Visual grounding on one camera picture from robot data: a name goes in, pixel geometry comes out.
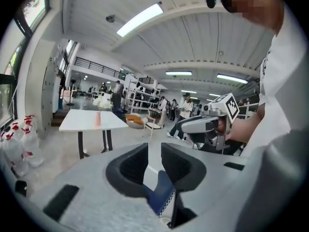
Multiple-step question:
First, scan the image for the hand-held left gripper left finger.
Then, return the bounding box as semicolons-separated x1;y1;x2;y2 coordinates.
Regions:
67;143;149;198

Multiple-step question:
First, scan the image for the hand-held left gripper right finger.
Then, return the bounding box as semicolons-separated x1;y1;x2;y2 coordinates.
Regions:
161;143;224;193

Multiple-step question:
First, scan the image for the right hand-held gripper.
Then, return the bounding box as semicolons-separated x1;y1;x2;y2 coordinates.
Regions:
176;93;240;152

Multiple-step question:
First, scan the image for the dark blue chair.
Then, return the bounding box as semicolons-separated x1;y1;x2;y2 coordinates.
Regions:
142;169;198;229

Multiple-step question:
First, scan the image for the person's right forearm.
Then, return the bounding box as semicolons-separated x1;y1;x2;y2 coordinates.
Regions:
226;110;266;145

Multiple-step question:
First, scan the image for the light wooden chair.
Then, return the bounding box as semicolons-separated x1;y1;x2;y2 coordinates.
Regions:
142;116;162;140

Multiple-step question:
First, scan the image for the white marble table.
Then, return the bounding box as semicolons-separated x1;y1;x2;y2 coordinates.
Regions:
59;109;129;160

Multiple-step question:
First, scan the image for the person's right hand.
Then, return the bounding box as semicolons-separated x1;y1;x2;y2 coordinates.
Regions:
215;116;236;141

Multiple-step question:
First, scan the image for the round basket with orange cushions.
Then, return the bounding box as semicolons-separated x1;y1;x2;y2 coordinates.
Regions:
125;114;149;130

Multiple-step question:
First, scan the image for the white shelving rack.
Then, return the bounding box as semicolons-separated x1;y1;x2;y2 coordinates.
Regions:
126;77;161;113

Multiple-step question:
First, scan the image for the white flower bouquet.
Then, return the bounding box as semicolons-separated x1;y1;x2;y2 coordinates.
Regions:
93;93;114;110

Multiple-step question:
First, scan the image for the dark wooden step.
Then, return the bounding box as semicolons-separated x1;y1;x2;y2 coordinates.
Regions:
52;110;68;127

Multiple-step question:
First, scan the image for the person's white shirt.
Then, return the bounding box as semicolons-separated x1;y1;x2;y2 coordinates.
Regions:
238;3;309;232

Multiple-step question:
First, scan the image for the grey metal cabinet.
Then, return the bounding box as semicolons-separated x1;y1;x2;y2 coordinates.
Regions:
41;39;63;132

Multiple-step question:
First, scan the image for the person's head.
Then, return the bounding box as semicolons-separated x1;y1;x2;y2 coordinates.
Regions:
223;0;284;35

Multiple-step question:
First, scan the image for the black framed window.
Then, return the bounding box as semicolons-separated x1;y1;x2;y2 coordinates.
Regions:
0;0;51;128

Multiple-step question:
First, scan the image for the clear water jug red handle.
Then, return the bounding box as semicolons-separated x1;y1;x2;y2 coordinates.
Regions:
24;114;37;130
11;121;24;136
0;133;29;178
20;127;44;168

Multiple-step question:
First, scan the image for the black pedestal fan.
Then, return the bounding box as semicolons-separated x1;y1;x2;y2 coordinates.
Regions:
66;77;82;106

